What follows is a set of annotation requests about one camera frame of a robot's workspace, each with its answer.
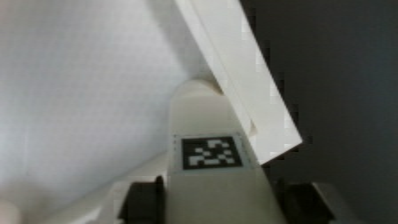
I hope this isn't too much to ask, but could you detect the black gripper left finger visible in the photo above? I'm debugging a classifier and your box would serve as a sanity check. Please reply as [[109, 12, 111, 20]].
[[111, 177, 165, 224]]

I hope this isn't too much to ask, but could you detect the white desk top tray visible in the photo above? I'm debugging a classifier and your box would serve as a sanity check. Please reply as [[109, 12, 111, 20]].
[[0, 0, 301, 224]]

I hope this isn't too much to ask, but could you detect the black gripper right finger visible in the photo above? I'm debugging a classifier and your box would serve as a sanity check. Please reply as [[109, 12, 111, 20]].
[[273, 179, 358, 224]]

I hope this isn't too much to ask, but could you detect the white desk leg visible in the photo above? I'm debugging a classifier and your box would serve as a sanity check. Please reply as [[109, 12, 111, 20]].
[[166, 80, 287, 224]]

